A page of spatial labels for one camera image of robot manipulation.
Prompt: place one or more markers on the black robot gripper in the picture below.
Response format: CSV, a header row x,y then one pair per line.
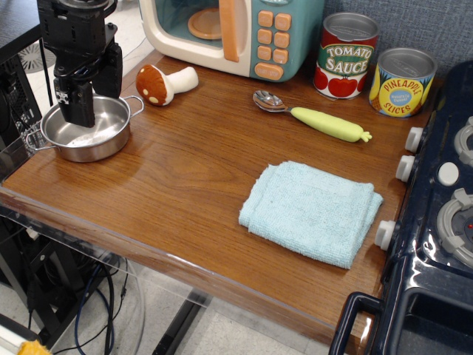
x,y
83,43

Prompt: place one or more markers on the light blue towel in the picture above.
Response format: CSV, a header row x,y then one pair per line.
x,y
311,212

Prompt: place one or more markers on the small steel pot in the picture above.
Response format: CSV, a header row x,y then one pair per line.
x,y
111,132

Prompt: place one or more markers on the plush brown mushroom toy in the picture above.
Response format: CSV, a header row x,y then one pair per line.
x,y
159,89

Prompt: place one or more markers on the orange plate inside microwave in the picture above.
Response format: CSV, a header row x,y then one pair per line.
x,y
205,24

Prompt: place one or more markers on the toy microwave teal cream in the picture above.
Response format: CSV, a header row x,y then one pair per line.
x,y
265,40

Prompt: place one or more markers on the tomato sauce can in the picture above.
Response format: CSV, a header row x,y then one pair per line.
x,y
347,45

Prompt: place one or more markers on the pineapple slices can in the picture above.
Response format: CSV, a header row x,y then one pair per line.
x,y
402,81

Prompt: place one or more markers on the white stove knob middle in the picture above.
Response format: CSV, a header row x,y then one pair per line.
x,y
404,168

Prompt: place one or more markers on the white stove knob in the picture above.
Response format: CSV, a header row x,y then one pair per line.
x,y
384,234
404,168
413,139

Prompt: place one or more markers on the white stove knob bottom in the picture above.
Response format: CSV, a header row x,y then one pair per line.
x,y
384,234

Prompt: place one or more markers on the white stove knob top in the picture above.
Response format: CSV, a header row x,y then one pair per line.
x,y
413,139

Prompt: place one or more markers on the dark blue toy stove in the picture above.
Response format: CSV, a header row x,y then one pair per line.
x,y
426,303

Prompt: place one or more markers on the spoon with green handle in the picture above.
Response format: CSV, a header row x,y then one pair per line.
x,y
322,122

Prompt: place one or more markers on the black metal table frame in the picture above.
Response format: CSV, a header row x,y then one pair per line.
x,y
51,279

